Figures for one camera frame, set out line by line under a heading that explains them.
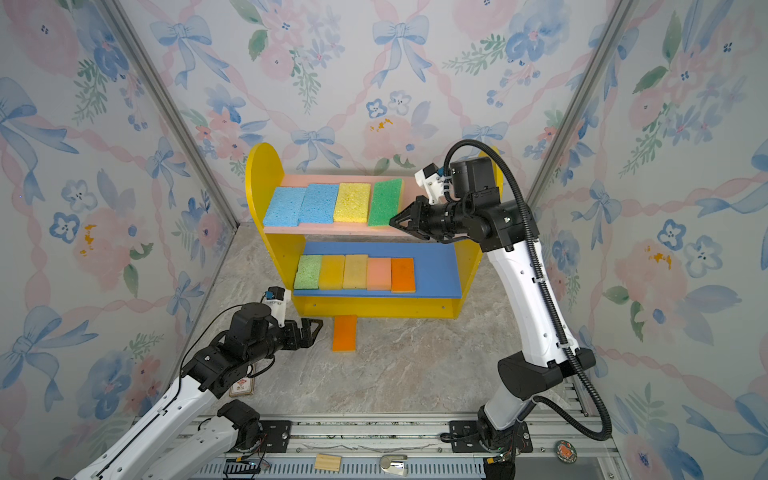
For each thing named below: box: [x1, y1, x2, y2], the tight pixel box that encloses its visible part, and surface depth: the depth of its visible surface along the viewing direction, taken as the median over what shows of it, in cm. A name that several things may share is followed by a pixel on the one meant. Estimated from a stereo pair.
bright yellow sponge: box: [319, 255, 345, 291], surface depth 90 cm
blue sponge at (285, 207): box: [264, 187, 307, 227], surface depth 68 cm
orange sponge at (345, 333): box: [332, 315, 358, 353], surface depth 92 cm
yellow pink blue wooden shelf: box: [245, 143, 505, 318], surface depth 85 cm
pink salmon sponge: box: [367, 257, 392, 291], surface depth 87 cm
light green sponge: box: [294, 255, 322, 290], surface depth 88 cm
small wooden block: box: [314, 454, 343, 471], surface depth 72 cm
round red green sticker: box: [555, 440, 578, 464], surface depth 73 cm
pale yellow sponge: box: [343, 254, 368, 289], surface depth 89 cm
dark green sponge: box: [368, 178, 404, 227], surface depth 66 cm
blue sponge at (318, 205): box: [300, 184, 339, 224], surface depth 69 cm
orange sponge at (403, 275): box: [391, 257, 416, 293], surface depth 88 cm
